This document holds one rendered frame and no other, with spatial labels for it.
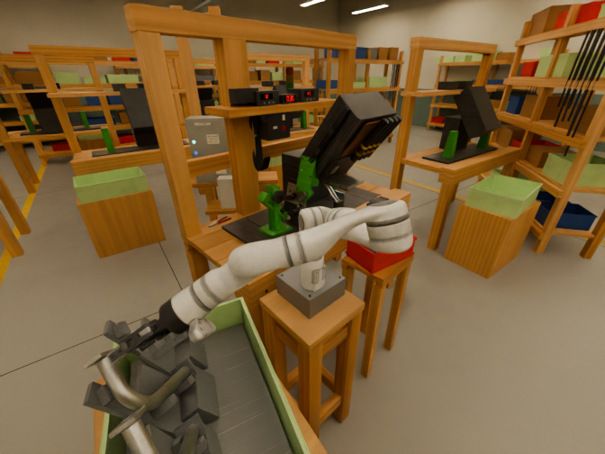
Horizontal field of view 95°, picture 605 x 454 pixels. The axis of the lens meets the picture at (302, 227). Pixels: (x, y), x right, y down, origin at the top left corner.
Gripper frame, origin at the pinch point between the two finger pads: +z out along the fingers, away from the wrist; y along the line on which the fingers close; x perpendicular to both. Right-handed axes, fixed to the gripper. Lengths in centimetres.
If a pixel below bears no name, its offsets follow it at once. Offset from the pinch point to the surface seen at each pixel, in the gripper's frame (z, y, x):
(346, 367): -26, -80, 54
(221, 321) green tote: -2.6, -45.8, 3.4
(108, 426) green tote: 19.7, -10.4, 9.6
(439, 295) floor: -116, -193, 90
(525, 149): -343, -278, 46
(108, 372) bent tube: 5.1, 0.6, 1.0
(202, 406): 3.7, -18.7, 20.2
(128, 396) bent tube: 4.8, -0.4, 7.4
